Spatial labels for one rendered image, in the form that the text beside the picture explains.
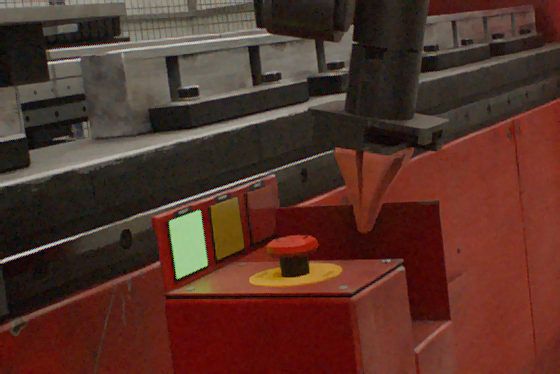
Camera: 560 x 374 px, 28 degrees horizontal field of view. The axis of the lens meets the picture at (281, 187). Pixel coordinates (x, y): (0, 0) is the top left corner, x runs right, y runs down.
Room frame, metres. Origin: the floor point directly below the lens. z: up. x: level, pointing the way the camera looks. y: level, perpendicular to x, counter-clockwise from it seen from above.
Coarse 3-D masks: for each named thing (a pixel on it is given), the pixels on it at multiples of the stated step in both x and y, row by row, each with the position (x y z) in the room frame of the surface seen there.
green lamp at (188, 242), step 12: (192, 216) 0.88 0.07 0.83; (180, 228) 0.87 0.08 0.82; (192, 228) 0.88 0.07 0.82; (180, 240) 0.86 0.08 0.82; (192, 240) 0.88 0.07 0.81; (204, 240) 0.89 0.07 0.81; (180, 252) 0.86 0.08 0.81; (192, 252) 0.88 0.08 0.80; (204, 252) 0.89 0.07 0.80; (180, 264) 0.86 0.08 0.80; (192, 264) 0.87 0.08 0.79; (204, 264) 0.89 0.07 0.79; (180, 276) 0.86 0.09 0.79
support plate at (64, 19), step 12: (0, 12) 0.71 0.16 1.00; (12, 12) 0.72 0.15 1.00; (24, 12) 0.73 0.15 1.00; (36, 12) 0.74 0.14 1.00; (48, 12) 0.75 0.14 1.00; (60, 12) 0.77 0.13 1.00; (72, 12) 0.78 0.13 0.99; (84, 12) 0.79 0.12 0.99; (96, 12) 0.80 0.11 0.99; (108, 12) 0.81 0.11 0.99; (120, 12) 0.83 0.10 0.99; (0, 24) 0.72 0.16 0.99; (12, 24) 0.74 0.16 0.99; (48, 24) 0.82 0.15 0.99; (60, 24) 0.84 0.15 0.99
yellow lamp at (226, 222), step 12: (216, 204) 0.92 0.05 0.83; (228, 204) 0.93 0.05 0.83; (216, 216) 0.91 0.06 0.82; (228, 216) 0.93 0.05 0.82; (216, 228) 0.91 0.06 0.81; (228, 228) 0.93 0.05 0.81; (240, 228) 0.95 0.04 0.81; (216, 240) 0.91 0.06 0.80; (228, 240) 0.93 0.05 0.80; (240, 240) 0.94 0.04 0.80; (216, 252) 0.91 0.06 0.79; (228, 252) 0.92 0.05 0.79
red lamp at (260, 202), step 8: (256, 192) 0.98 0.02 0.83; (264, 192) 0.99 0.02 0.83; (248, 200) 0.96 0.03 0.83; (256, 200) 0.98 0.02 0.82; (264, 200) 0.99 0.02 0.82; (272, 200) 1.00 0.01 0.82; (256, 208) 0.98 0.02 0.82; (264, 208) 0.99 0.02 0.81; (272, 208) 1.00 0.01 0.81; (256, 216) 0.97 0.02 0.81; (264, 216) 0.99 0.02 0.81; (272, 216) 1.00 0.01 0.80; (256, 224) 0.97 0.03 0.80; (264, 224) 0.98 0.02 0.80; (272, 224) 1.00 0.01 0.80; (256, 232) 0.97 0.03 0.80; (264, 232) 0.98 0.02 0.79; (272, 232) 1.00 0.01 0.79; (256, 240) 0.97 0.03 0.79
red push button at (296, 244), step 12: (276, 240) 0.85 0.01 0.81; (288, 240) 0.84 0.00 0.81; (300, 240) 0.84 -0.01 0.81; (312, 240) 0.84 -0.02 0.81; (276, 252) 0.83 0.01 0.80; (288, 252) 0.83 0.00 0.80; (300, 252) 0.83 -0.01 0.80; (312, 252) 0.84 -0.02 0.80; (288, 264) 0.84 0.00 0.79; (300, 264) 0.84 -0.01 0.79; (288, 276) 0.84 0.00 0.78
